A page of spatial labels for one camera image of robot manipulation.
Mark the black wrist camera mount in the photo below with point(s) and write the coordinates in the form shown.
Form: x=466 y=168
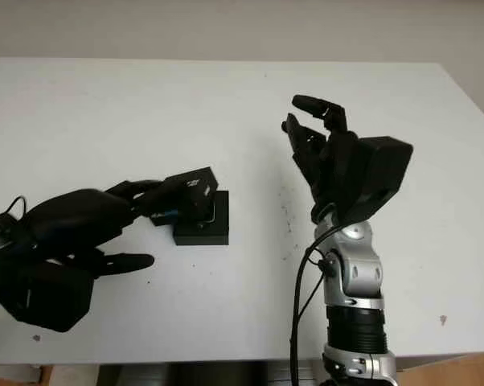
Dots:
x=378 y=177
x=45 y=293

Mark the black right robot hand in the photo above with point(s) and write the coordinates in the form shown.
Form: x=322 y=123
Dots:
x=334 y=169

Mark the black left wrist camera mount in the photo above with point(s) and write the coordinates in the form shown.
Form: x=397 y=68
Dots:
x=45 y=293

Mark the black box base foam insert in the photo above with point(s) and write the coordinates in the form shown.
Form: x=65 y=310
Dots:
x=214 y=229

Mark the black RealSense printed box lid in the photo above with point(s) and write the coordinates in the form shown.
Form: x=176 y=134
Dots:
x=194 y=193

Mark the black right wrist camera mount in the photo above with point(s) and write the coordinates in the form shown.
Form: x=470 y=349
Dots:
x=378 y=177

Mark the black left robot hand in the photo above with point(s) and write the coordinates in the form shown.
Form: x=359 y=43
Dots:
x=77 y=221

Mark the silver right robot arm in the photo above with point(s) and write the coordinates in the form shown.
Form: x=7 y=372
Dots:
x=352 y=297

